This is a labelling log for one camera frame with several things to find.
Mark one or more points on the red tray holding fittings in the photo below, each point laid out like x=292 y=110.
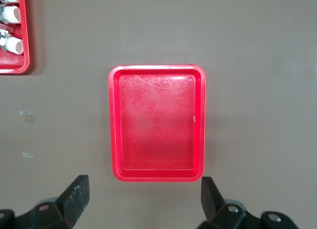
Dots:
x=26 y=40

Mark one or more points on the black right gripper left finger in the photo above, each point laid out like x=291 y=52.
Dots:
x=71 y=199

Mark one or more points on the tilted white brass pipe fitting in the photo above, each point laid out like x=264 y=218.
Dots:
x=15 y=44

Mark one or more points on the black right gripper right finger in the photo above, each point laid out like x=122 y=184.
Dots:
x=210 y=199

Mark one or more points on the clear tape strip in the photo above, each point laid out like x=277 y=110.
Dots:
x=27 y=154
x=24 y=112

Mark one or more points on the empty red plastic tray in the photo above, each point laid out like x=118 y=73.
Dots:
x=158 y=127

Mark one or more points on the brown tape patch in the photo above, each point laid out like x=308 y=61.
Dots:
x=30 y=119

